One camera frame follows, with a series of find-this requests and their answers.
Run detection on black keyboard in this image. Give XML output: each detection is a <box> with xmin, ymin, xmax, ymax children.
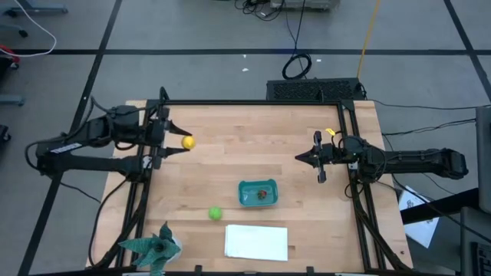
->
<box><xmin>266</xmin><ymin>77</ymin><xmax>366</xmax><ymax>103</ymax></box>

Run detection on grey furniture foot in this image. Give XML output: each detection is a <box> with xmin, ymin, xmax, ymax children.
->
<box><xmin>0</xmin><ymin>94</ymin><xmax>26</xmax><ymax>107</ymax></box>

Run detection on white paper sheets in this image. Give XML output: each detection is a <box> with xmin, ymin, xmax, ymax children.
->
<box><xmin>397</xmin><ymin>186</ymin><xmax>441</xmax><ymax>249</ymax></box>

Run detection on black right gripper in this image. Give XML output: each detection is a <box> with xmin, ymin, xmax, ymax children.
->
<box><xmin>295</xmin><ymin>130</ymin><xmax>346</xmax><ymax>184</ymax></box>

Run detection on white floor cable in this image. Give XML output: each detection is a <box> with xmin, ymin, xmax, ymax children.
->
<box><xmin>13</xmin><ymin>0</ymin><xmax>58</xmax><ymax>58</ymax></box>

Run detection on black cable tangle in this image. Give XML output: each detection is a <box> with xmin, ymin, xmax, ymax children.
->
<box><xmin>233</xmin><ymin>0</ymin><xmax>285</xmax><ymax>22</ymax></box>

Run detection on grey cabinet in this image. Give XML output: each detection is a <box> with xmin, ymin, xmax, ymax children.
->
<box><xmin>460</xmin><ymin>206</ymin><xmax>491</xmax><ymax>276</ymax></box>

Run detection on teal plastic container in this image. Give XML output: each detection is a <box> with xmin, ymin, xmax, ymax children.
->
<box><xmin>237</xmin><ymin>179</ymin><xmax>279</xmax><ymax>209</ymax></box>

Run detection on black bar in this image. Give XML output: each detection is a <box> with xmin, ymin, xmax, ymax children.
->
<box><xmin>400</xmin><ymin>187</ymin><xmax>480</xmax><ymax>225</ymax></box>

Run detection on grey desk panel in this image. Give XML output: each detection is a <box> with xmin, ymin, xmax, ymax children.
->
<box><xmin>475</xmin><ymin>106</ymin><xmax>491</xmax><ymax>214</ymax></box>

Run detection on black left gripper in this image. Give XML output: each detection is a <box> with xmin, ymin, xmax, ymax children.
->
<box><xmin>145</xmin><ymin>107</ymin><xmax>192</xmax><ymax>169</ymax></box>

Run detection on yellow hanging cable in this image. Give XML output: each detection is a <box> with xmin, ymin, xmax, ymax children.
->
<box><xmin>356</xmin><ymin>0</ymin><xmax>382</xmax><ymax>80</ymax></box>

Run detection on thick black hanging cable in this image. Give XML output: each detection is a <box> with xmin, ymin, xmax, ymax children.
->
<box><xmin>282</xmin><ymin>0</ymin><xmax>313</xmax><ymax>81</ymax></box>

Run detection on red object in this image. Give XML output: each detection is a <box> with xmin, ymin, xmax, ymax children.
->
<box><xmin>0</xmin><ymin>44</ymin><xmax>21</xmax><ymax>64</ymax></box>

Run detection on black aluminium table frame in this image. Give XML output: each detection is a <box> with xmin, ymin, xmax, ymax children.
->
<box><xmin>87</xmin><ymin>87</ymin><xmax>415</xmax><ymax>276</ymax></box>

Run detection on grey chair base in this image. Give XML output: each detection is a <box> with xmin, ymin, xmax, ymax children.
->
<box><xmin>0</xmin><ymin>0</ymin><xmax>69</xmax><ymax>18</ymax></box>

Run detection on artificial plant teal leaves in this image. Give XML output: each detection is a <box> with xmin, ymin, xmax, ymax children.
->
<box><xmin>117</xmin><ymin>221</ymin><xmax>182</xmax><ymax>276</ymax></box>

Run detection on white folded cloth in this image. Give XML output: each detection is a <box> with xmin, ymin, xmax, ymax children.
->
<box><xmin>224</xmin><ymin>224</ymin><xmax>289</xmax><ymax>262</ymax></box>

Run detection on grey equipment box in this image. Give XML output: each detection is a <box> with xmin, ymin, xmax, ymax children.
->
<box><xmin>269</xmin><ymin>0</ymin><xmax>341</xmax><ymax>12</ymax></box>

